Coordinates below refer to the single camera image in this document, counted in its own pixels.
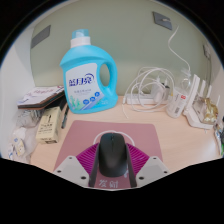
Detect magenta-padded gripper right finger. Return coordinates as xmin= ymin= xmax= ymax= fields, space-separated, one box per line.
xmin=124 ymin=142 xmax=171 ymax=188

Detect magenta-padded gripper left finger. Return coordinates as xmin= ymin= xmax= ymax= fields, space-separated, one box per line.
xmin=53 ymin=142 xmax=101 ymax=188

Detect black computer mouse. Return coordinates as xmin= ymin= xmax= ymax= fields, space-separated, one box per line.
xmin=98 ymin=132 xmax=129 ymax=178

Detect mauve mouse pad with drawing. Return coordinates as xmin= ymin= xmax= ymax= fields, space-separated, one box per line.
xmin=53 ymin=120 xmax=164 ymax=190

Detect beige cardboard box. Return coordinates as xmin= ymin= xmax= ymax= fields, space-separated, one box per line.
xmin=35 ymin=106 xmax=63 ymax=145

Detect clear plastic bag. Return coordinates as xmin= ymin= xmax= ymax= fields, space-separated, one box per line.
xmin=9 ymin=111 xmax=38 ymax=161

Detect white router with antennas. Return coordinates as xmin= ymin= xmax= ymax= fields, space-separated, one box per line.
xmin=182 ymin=73 xmax=223 ymax=130

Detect white power strip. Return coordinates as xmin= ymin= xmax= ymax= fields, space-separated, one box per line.
xmin=122 ymin=94 xmax=174 ymax=106

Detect stack of books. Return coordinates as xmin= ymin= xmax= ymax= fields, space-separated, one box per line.
xmin=17 ymin=85 xmax=66 ymax=111

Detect blue detergent bottle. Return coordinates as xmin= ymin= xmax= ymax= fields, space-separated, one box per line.
xmin=59 ymin=28 xmax=119 ymax=115

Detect coiled white cables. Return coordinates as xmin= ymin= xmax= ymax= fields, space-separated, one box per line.
xmin=123 ymin=66 xmax=176 ymax=119

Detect white cable from wall socket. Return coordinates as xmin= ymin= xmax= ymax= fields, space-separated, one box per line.
xmin=167 ymin=25 xmax=193 ymax=78

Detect wall socket with white charger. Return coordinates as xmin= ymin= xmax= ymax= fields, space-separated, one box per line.
xmin=202 ymin=43 xmax=212 ymax=61

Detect dark grey wall panel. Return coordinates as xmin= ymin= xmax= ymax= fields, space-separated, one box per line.
xmin=30 ymin=24 xmax=52 ymax=50

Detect dark grey wall socket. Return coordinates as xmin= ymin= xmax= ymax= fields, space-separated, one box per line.
xmin=152 ymin=11 xmax=173 ymax=31

